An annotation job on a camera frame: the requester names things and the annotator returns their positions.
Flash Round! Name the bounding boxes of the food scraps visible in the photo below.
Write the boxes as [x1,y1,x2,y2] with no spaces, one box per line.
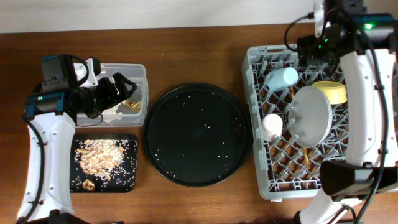
[74,139,137,192]

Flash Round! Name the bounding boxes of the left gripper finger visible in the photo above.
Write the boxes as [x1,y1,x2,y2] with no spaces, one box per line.
[112,72,137,96]
[86,93,131,118]

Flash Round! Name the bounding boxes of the gold foil wrapper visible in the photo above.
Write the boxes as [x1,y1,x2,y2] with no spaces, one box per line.
[124,99,141,113]

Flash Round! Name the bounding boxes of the yellow bowl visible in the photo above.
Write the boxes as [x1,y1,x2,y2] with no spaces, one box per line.
[312,81,348,105]

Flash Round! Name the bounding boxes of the clear plastic bin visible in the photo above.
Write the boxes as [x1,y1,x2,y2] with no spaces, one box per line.
[77,63,149,128]

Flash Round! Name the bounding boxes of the wooden chopstick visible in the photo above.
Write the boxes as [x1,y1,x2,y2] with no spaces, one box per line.
[290,86,309,164]

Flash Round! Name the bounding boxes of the pink cup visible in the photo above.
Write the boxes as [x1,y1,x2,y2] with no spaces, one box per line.
[261,113,283,141]

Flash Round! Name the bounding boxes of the white tissue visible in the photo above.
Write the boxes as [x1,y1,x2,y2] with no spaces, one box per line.
[102,103,132,116]

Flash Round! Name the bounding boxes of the black rectangular tray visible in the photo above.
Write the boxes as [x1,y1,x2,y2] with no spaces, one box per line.
[68,133,139,194]

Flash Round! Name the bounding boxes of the light grey plate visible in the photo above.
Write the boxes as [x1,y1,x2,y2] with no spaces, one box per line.
[288,86,333,147]

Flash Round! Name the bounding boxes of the grey dishwasher rack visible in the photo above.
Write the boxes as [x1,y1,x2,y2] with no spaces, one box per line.
[242,45,349,201]

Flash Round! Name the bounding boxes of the round black tray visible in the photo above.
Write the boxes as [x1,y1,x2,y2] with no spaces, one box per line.
[142,83,253,187]

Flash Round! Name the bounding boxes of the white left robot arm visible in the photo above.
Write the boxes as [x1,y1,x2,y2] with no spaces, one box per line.
[16,54,137,223]

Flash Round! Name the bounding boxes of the light blue cup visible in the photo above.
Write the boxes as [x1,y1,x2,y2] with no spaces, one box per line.
[267,67,299,92]

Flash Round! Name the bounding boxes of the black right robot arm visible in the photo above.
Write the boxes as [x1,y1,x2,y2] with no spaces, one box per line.
[294,1,397,223]

